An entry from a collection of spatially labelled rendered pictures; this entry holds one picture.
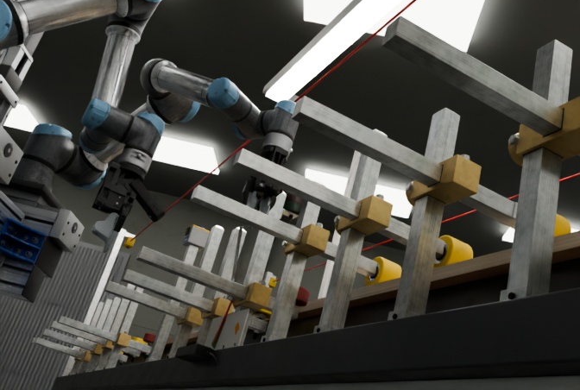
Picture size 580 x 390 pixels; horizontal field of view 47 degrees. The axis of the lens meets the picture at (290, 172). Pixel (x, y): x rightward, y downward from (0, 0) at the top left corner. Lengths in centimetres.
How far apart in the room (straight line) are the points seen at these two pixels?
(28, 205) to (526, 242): 155
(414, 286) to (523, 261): 24
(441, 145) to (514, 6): 365
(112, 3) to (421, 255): 109
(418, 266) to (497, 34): 402
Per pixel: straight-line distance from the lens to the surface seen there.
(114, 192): 165
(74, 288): 921
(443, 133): 119
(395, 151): 107
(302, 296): 175
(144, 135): 170
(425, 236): 111
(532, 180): 94
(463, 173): 109
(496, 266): 124
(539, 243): 90
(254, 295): 168
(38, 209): 210
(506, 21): 491
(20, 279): 204
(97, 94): 186
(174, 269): 166
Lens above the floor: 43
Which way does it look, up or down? 25 degrees up
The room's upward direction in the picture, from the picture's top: 16 degrees clockwise
